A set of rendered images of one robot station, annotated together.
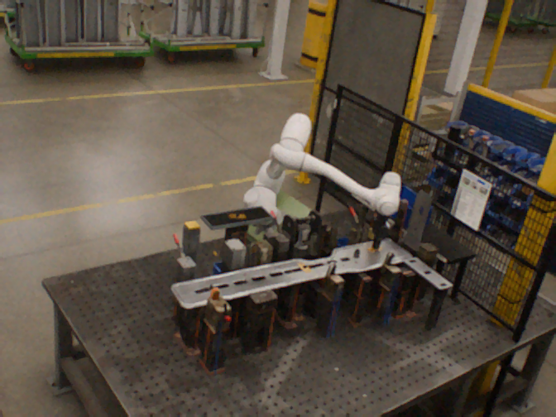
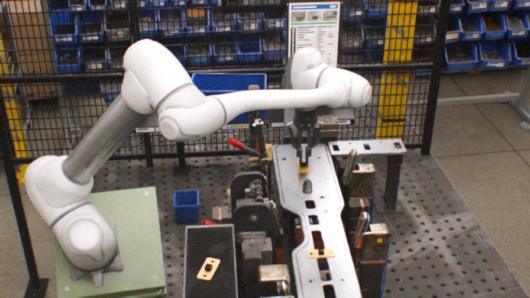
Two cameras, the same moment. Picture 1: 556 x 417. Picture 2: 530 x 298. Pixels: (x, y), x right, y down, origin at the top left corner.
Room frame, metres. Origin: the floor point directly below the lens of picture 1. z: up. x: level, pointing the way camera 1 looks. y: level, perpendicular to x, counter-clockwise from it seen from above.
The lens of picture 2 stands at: (2.07, 1.34, 2.41)
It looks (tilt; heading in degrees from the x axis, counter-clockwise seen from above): 31 degrees down; 302
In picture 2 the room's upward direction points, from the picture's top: 1 degrees counter-clockwise
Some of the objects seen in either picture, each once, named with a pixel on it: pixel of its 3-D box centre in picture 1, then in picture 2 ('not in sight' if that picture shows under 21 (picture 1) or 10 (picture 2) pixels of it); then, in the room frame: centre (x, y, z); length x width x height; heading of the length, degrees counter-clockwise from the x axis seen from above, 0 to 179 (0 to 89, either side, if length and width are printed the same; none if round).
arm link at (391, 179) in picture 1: (389, 188); (310, 71); (3.04, -0.58, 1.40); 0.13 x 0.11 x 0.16; 173
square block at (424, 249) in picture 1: (421, 274); (326, 158); (3.11, -0.88, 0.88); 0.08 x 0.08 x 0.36; 35
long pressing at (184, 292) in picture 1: (301, 270); (324, 259); (2.78, -0.19, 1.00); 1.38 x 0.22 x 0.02; 125
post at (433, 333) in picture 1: (435, 308); (392, 178); (2.84, -0.92, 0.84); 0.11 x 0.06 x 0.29; 35
